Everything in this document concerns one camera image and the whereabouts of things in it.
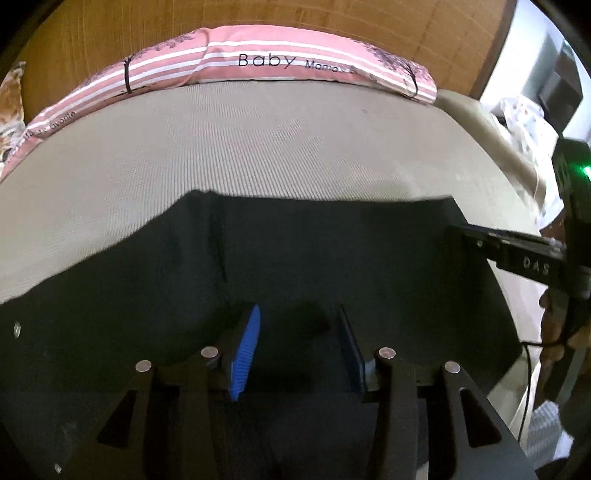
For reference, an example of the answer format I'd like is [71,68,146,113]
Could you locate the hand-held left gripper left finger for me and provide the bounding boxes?
[69,302,263,480]

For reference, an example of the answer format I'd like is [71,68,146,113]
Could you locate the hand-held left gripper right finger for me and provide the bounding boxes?
[335,302,539,480]

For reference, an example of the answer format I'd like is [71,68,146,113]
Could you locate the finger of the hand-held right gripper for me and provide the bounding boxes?
[445,224,566,260]

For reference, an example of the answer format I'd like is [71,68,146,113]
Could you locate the black pants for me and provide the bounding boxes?
[0,189,522,480]

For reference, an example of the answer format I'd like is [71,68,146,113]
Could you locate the person's right hand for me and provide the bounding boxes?
[539,286,591,370]

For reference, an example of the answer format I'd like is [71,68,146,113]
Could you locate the white dotted cloth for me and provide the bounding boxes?
[489,95,566,227]

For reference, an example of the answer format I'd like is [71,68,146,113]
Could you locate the beige blanket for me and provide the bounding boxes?
[436,90,561,232]

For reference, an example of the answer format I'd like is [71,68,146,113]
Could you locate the dark box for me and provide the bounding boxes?
[538,39,585,130]

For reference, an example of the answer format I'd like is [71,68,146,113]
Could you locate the grey bed sheet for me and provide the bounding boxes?
[0,80,541,411]

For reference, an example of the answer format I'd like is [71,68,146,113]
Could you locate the pink striped pillow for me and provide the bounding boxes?
[0,25,438,183]

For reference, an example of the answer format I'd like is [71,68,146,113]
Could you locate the white floral pillow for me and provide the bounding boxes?
[0,62,26,162]

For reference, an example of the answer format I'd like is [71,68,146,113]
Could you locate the bamboo mat headboard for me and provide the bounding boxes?
[18,0,518,125]

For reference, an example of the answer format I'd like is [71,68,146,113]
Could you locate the black cable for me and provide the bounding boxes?
[517,339,546,444]

